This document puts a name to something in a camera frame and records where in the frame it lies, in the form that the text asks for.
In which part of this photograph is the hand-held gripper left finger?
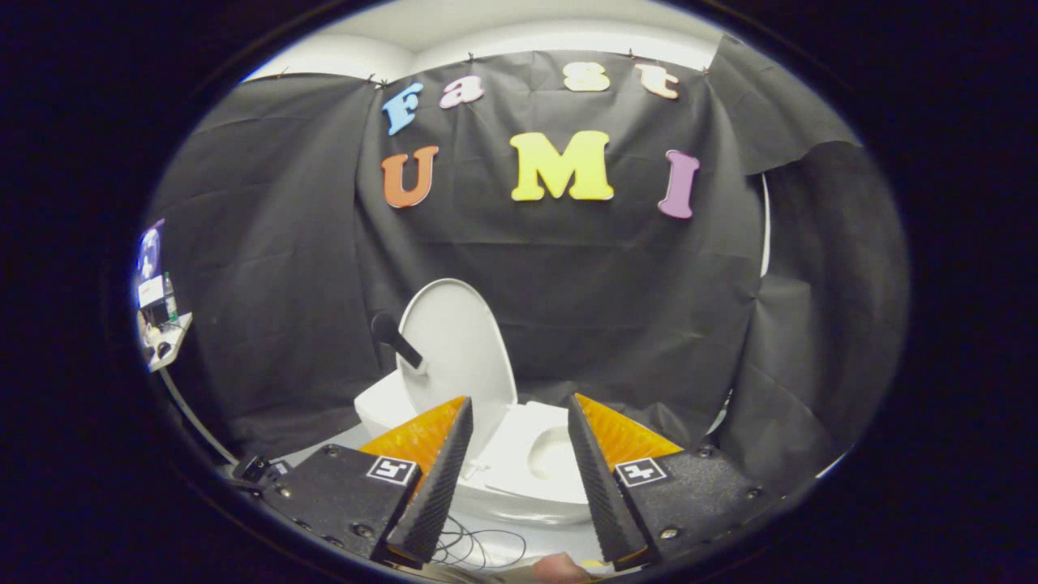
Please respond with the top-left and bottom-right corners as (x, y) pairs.
(259, 396), (474, 566)

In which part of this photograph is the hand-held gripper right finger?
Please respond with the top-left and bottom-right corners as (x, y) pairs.
(566, 393), (783, 571)

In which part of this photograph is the white toilet lid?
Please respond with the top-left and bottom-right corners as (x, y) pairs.
(396, 278), (518, 463)

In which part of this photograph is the white toilet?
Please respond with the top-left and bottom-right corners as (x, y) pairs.
(354, 369), (593, 524)

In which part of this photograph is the black backdrop cloth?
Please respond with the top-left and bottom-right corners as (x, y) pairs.
(150, 36), (909, 496)

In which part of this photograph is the white side desk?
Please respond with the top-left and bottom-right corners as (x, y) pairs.
(142, 312), (194, 372)

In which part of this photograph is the computer monitor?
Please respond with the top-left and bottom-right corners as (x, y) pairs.
(136, 221), (168, 285)

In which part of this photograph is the thin black cable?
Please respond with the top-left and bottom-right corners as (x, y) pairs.
(434, 515), (528, 569)

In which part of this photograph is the black lid handle tab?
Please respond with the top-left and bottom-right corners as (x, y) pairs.
(371, 312), (424, 371)

